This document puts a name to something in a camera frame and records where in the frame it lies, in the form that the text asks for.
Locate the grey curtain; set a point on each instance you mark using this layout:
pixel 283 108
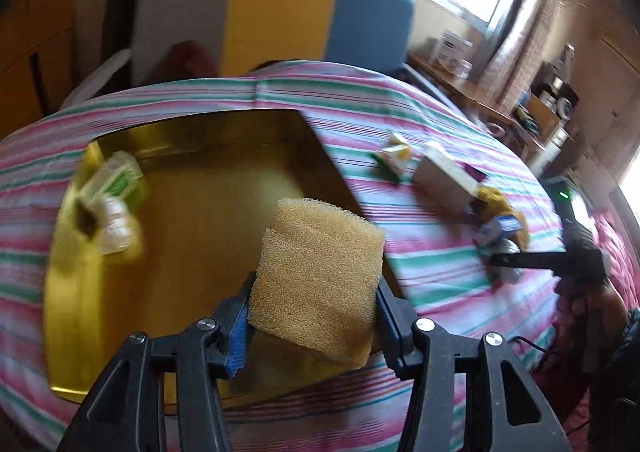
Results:
pixel 520 12

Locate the dark blue jacket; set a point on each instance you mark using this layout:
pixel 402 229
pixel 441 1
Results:
pixel 620 382

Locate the yellow foam sponge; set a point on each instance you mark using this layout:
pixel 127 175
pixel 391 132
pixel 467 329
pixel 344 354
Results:
pixel 315 277

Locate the dark red cushion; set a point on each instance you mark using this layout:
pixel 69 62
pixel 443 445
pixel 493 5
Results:
pixel 192 59

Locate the pink floral blanket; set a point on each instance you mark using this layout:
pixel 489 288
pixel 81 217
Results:
pixel 617 252

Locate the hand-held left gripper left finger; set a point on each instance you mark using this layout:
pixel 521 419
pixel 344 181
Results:
pixel 235 342

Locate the maroon box with gold interior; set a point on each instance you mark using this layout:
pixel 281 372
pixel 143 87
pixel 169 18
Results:
pixel 200 232

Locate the yellow sock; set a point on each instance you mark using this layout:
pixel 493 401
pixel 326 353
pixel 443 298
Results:
pixel 495 197

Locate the black upright panel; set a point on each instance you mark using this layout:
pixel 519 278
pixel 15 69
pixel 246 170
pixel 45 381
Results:
pixel 125 7

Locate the white cardboard box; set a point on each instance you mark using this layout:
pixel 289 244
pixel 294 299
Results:
pixel 442 177

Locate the blue and white packet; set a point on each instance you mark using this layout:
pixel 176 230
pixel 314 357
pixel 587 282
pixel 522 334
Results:
pixel 500 227

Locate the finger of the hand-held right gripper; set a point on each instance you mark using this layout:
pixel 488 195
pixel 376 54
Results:
pixel 530 260

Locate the wooden shelf with clutter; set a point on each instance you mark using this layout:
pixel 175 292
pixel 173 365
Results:
pixel 547 97

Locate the small yellow green carton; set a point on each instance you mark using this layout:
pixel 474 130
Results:
pixel 395 154

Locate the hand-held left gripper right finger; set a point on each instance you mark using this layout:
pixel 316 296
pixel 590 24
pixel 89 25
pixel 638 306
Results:
pixel 392 332

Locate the wooden wardrobe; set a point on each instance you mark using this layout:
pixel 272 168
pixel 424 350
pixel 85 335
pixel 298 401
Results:
pixel 35 32

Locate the purple snack packet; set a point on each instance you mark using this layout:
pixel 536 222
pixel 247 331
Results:
pixel 477 177

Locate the striped tablecloth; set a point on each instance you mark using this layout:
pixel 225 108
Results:
pixel 425 282

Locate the white box with dark print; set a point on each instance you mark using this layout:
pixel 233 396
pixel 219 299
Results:
pixel 452 48

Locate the glass jar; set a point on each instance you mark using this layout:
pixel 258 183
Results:
pixel 462 69

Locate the grey yellow blue chair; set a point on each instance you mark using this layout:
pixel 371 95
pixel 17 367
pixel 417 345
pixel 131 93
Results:
pixel 280 12

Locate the wooden desk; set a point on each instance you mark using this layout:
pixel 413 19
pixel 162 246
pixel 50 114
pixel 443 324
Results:
pixel 480 97

